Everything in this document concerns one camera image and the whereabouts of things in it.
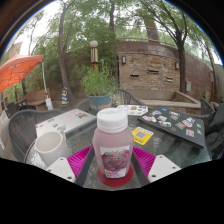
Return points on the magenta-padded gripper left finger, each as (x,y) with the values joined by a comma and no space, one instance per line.
(61,168)

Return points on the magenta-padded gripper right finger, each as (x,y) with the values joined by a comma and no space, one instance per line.
(163,168)

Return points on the pink drink bottle white cap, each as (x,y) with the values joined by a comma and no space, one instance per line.
(112,146)

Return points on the white ceramic cup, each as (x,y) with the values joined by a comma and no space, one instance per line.
(50,146)

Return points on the yellow square card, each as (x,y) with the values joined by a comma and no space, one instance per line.
(142,135)

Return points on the silver laptop with stickers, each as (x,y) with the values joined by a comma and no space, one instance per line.
(63,121)

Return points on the flat round red coaster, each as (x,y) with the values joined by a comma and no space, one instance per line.
(115,182)

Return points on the grey mesh patio chair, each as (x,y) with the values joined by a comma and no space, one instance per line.
(128,97)
(21,130)

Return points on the white umbrella base box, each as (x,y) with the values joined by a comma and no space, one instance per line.
(49,104)

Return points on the blue yellow striped cone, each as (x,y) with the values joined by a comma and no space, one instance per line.
(65,96)

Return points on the group of dark patio chairs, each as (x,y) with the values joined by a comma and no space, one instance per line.
(18,106)

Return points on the wooden bench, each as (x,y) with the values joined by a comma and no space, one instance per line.
(35,96)

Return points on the green plant in teal pot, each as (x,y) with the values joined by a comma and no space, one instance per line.
(98,83)

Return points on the orange patio umbrella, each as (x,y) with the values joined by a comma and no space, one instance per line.
(16,68)

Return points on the grey wall utility box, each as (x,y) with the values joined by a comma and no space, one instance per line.
(188,86)

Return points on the black wall lamp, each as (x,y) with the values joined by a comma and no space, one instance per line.
(177,65)
(123,59)

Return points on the wooden lamp post white globe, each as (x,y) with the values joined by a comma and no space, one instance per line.
(94,53)

